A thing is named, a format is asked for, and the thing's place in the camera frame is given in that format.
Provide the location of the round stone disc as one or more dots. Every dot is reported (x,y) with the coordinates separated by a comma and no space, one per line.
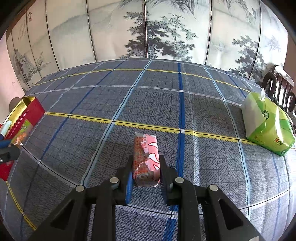
(13,103)

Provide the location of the dark wooden chair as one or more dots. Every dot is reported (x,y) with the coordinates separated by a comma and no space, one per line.
(269,81)

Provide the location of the pink snack packet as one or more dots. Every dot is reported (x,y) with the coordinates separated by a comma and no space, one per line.
(145,157)

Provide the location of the clear bag of orange twists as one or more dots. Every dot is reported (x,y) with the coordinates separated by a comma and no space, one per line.
(23,132)

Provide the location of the dark blue cracker packet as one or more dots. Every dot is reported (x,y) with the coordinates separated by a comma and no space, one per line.
(7,128)

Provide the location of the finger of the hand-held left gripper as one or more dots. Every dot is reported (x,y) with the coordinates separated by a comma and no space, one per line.
(11,153)
(4,143)

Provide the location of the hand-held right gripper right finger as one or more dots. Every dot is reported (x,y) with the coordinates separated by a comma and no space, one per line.
(165,185)

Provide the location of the red and gold tin box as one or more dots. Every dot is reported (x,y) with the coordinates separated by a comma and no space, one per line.
(32,113)

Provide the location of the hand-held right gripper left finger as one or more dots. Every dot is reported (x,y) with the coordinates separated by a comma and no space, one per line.
(128,190)

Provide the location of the painted folding screen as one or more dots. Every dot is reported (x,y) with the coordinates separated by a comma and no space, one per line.
(138,30)

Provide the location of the green tissue pack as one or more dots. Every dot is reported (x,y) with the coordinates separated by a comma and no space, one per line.
(266,125)

